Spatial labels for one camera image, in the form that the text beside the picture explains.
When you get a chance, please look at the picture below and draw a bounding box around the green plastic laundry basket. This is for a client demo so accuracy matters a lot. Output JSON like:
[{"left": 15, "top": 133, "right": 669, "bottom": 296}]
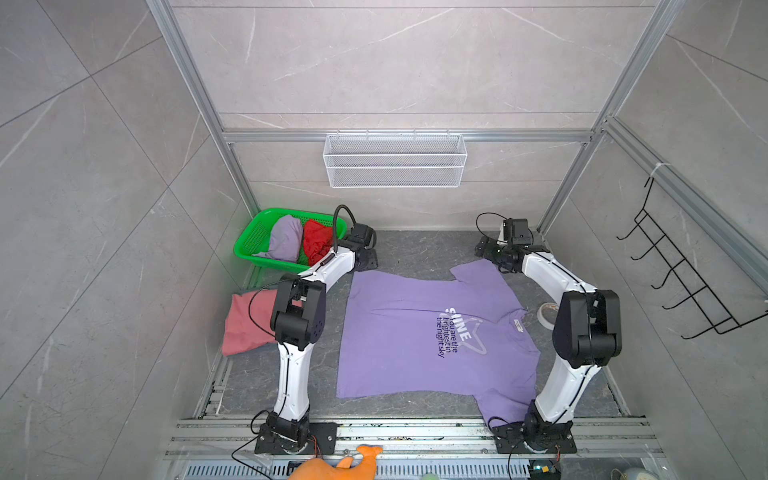
[{"left": 234, "top": 208, "right": 354, "bottom": 278}]

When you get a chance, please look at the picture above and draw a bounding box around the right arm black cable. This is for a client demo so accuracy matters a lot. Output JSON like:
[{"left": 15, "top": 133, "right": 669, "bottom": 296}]
[{"left": 475, "top": 211, "right": 508, "bottom": 241}]

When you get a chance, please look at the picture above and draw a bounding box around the black wire hook rack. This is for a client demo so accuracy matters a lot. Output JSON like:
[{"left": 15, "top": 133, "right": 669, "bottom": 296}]
[{"left": 616, "top": 177, "right": 767, "bottom": 341}]

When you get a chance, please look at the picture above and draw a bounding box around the aluminium mounting rail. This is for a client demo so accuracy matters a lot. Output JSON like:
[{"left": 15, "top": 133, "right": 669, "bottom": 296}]
[{"left": 161, "top": 417, "right": 665, "bottom": 460}]

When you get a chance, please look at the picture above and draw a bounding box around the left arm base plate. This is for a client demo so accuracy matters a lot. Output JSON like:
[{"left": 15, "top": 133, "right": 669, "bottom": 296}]
[{"left": 254, "top": 422, "right": 339, "bottom": 456}]

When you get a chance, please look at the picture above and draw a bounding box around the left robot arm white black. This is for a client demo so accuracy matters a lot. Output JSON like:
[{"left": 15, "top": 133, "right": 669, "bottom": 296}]
[{"left": 266, "top": 223, "right": 378, "bottom": 446}]

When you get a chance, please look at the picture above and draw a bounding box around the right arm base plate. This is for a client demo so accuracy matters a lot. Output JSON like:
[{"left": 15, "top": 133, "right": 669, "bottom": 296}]
[{"left": 491, "top": 421, "right": 577, "bottom": 454}]

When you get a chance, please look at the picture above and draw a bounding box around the folded pink t-shirt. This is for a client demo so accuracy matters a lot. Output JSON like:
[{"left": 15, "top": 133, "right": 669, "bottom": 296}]
[{"left": 222, "top": 290, "right": 277, "bottom": 357}]

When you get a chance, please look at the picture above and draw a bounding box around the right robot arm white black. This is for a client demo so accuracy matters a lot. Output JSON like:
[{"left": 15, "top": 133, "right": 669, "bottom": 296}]
[{"left": 475, "top": 218, "right": 622, "bottom": 445}]

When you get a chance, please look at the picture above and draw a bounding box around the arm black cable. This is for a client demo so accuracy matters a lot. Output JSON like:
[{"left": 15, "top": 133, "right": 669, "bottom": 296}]
[
  {"left": 331, "top": 204, "right": 358, "bottom": 259},
  {"left": 475, "top": 211, "right": 508, "bottom": 241}
]

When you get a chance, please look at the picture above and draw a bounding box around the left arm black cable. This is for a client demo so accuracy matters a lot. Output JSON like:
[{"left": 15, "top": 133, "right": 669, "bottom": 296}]
[{"left": 331, "top": 204, "right": 358, "bottom": 259}]

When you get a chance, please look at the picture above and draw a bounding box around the white wire wall basket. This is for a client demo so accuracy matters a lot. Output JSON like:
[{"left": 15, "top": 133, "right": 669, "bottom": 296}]
[{"left": 323, "top": 133, "right": 468, "bottom": 189}]

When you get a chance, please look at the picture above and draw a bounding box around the orange plush toy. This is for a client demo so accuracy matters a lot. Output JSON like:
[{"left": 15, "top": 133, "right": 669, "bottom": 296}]
[{"left": 288, "top": 445, "right": 383, "bottom": 480}]

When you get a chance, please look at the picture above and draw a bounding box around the roll of masking tape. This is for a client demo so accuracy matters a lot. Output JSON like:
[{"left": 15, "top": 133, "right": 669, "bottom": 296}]
[{"left": 536, "top": 302, "right": 559, "bottom": 331}]

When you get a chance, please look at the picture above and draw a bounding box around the red t-shirt in basket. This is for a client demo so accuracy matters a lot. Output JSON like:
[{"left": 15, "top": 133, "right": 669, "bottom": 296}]
[{"left": 302, "top": 220, "right": 333, "bottom": 266}]

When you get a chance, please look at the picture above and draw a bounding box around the purple t-shirt with print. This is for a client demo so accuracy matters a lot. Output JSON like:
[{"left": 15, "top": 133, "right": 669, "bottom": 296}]
[{"left": 336, "top": 260, "right": 540, "bottom": 423}]

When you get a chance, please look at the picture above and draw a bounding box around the lavender t-shirt in basket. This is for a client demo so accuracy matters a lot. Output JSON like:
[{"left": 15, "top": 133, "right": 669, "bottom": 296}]
[{"left": 255, "top": 215, "right": 303, "bottom": 263}]

